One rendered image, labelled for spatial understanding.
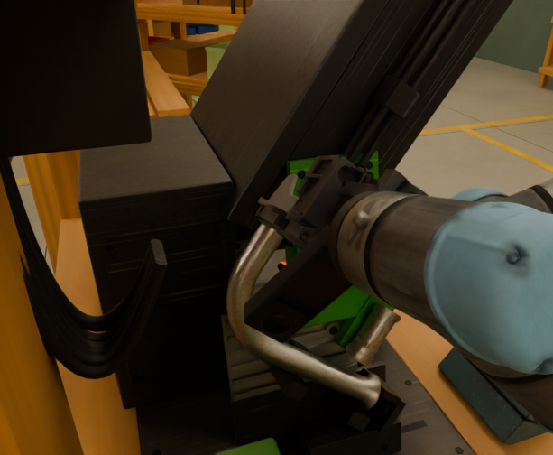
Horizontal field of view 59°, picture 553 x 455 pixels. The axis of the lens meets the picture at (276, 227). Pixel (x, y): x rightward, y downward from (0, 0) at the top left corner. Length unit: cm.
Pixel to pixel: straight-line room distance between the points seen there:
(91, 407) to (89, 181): 37
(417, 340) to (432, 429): 18
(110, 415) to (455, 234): 66
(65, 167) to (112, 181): 70
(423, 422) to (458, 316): 54
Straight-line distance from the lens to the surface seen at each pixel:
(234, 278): 54
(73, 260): 119
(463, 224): 25
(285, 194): 49
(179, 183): 60
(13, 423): 32
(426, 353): 88
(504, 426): 78
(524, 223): 24
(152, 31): 891
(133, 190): 60
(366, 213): 33
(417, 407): 79
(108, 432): 80
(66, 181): 133
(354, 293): 64
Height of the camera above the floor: 148
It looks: 29 degrees down
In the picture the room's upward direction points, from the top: straight up
